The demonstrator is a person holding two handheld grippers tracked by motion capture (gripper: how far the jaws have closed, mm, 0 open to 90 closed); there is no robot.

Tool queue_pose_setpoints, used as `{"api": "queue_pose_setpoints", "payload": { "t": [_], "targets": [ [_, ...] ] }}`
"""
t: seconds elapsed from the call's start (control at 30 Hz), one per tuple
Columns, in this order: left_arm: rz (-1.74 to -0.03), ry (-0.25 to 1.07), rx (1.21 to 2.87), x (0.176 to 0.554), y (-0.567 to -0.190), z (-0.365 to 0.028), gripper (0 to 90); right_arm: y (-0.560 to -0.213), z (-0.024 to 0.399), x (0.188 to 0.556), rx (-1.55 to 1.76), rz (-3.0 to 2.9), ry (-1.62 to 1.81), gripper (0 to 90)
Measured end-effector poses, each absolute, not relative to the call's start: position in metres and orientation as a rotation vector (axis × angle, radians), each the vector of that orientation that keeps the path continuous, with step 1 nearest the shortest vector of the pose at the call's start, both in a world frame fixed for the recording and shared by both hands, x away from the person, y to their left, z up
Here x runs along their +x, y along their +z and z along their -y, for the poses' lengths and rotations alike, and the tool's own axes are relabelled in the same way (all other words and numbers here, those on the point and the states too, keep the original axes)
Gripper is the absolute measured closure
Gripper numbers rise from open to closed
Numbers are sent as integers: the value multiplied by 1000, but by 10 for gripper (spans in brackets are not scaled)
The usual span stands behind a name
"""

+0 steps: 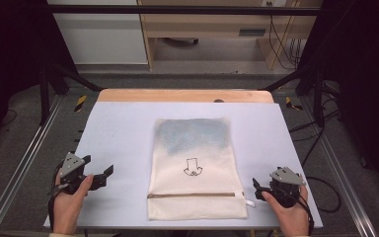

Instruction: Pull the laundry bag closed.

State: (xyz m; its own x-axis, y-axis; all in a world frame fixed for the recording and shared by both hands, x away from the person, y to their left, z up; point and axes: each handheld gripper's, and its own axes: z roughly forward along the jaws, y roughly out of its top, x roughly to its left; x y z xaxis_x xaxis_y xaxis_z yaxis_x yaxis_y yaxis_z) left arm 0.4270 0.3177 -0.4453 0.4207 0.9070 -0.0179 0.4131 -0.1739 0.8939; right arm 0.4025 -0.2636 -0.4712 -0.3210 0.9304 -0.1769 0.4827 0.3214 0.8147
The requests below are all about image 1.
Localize black frame leg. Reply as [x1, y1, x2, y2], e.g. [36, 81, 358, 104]
[262, 60, 328, 128]
[38, 62, 104, 126]

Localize hand-held gripper cable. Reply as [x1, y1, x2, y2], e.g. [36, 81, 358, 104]
[46, 161, 69, 229]
[274, 186, 316, 237]

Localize wooden desk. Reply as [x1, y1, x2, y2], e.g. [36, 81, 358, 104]
[137, 0, 324, 71]

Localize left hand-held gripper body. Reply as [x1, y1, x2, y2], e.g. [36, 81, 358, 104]
[58, 151, 88, 195]

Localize thin black floor cable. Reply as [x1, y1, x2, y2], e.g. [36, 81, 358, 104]
[0, 108, 18, 128]

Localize black horizontal frame bar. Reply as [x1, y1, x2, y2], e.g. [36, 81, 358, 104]
[49, 4, 322, 17]

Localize right hand-held gripper cable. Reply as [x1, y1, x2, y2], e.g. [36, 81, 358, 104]
[274, 186, 316, 237]

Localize white cabinet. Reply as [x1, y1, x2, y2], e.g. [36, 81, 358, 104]
[46, 0, 149, 65]

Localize person's right hand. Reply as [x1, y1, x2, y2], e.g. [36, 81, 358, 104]
[261, 185, 311, 237]

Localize aluminium floor rail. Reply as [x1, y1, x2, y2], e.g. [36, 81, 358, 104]
[0, 94, 64, 237]
[299, 96, 379, 237]

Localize person's left hand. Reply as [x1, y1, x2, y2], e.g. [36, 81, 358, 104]
[51, 174, 95, 235]

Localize dark curtain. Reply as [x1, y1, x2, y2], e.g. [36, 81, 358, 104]
[0, 0, 78, 158]
[299, 0, 379, 194]

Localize white mesh laundry bag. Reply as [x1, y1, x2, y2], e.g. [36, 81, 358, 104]
[146, 117, 257, 221]

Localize black hanging cables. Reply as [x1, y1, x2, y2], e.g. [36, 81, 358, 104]
[267, 2, 303, 71]

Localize left hand-held gripper cable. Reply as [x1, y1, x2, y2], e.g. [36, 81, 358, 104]
[46, 161, 69, 229]

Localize wooden table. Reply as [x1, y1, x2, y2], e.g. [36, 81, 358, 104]
[97, 87, 275, 104]

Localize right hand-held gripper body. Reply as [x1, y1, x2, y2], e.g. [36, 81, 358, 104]
[268, 166, 307, 209]

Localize yellow black tape strip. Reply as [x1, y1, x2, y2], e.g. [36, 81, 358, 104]
[283, 96, 304, 112]
[74, 94, 89, 114]

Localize white foam board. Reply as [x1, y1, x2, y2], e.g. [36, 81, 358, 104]
[43, 101, 324, 230]

